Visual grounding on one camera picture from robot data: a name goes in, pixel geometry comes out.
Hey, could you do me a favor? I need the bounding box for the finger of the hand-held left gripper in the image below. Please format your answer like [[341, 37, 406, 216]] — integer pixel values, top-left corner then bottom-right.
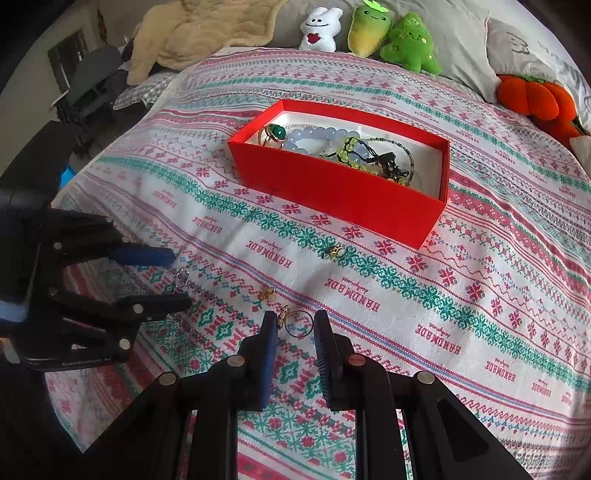
[[46, 210, 177, 268], [47, 287, 193, 352]]

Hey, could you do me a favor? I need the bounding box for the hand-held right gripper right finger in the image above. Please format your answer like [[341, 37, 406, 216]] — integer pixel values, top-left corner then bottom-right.
[[314, 311, 532, 480]]

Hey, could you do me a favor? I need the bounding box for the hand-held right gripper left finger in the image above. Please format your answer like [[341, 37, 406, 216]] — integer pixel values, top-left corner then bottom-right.
[[76, 311, 280, 480]]

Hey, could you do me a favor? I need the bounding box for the gold hoop earring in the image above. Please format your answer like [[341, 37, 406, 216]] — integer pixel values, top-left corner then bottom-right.
[[277, 305, 315, 337]]

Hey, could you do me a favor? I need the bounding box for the red cardboard box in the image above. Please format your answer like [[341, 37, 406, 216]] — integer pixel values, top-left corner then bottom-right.
[[228, 99, 451, 250]]

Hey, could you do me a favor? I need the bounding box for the gold ring with green stone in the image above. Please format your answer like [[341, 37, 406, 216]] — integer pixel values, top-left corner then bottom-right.
[[259, 122, 289, 149]]

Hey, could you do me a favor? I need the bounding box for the blue bead bracelet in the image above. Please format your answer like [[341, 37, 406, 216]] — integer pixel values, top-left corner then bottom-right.
[[283, 127, 361, 155]]

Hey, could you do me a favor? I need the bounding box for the black cord bracelet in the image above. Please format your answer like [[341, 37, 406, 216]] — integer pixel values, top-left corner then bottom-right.
[[355, 138, 409, 181]]

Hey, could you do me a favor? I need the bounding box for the green bead bracelet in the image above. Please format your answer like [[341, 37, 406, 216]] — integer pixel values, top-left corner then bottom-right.
[[323, 136, 411, 188]]

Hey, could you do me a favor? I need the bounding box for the thin beaded necklace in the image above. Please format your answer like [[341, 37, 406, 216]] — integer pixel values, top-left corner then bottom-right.
[[365, 136, 419, 185]]

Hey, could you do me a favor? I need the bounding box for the black chair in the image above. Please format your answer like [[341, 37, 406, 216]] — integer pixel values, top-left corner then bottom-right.
[[47, 28, 131, 155]]

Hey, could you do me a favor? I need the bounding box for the printed patterned blanket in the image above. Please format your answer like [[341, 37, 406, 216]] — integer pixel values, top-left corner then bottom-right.
[[44, 46, 591, 480]]

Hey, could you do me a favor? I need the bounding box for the checkered bed sheet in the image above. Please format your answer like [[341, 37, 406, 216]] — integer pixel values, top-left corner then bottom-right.
[[113, 71, 178, 112]]

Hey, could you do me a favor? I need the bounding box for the beige fleece blanket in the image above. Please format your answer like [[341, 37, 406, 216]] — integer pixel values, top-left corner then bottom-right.
[[127, 0, 291, 86]]

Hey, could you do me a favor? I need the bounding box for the white plush toy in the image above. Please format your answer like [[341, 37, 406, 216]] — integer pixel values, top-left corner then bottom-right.
[[298, 7, 343, 52]]

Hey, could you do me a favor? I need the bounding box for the yellow plush toy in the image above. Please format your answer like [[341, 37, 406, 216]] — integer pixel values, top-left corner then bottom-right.
[[346, 0, 400, 58]]

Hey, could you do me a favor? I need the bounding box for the green plush toy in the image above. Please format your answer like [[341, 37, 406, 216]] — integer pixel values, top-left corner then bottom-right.
[[380, 11, 443, 75]]

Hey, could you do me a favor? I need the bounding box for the orange pumpkin plush toy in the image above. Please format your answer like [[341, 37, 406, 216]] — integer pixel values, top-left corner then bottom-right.
[[496, 74, 585, 147]]

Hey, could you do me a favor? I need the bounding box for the plain grey pillow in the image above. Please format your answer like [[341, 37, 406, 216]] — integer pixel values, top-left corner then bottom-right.
[[268, 0, 505, 97]]

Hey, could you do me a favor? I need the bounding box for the grey printed pillow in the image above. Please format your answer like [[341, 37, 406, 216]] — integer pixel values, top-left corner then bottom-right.
[[487, 18, 591, 134]]

